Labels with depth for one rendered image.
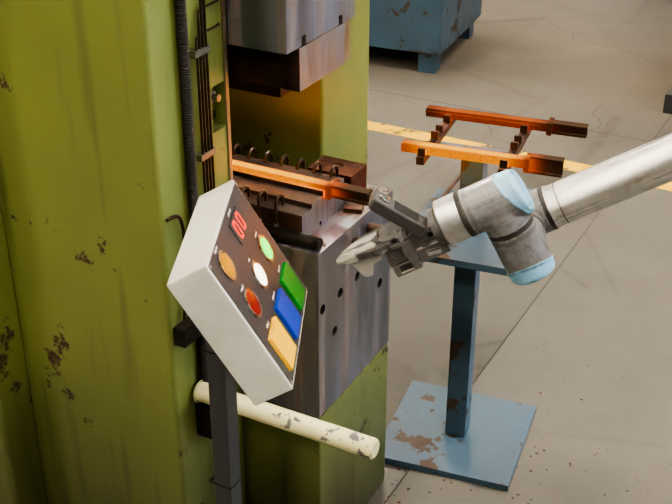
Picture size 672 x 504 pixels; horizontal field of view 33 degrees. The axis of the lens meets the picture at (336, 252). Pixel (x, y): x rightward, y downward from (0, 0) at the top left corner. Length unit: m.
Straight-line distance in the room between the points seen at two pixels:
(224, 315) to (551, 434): 1.77
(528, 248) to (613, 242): 2.51
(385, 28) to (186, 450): 4.01
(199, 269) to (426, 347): 2.04
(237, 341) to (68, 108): 0.66
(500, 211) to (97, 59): 0.82
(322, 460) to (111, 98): 1.07
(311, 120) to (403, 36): 3.46
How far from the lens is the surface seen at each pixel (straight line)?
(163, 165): 2.24
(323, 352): 2.62
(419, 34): 6.21
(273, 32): 2.30
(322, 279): 2.51
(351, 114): 2.94
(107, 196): 2.34
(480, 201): 2.05
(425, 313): 4.01
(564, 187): 2.21
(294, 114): 2.83
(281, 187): 2.60
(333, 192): 2.57
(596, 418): 3.58
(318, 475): 2.82
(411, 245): 2.10
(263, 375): 1.95
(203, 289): 1.87
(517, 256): 2.09
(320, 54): 2.43
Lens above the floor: 2.10
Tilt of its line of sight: 29 degrees down
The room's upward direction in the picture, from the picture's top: straight up
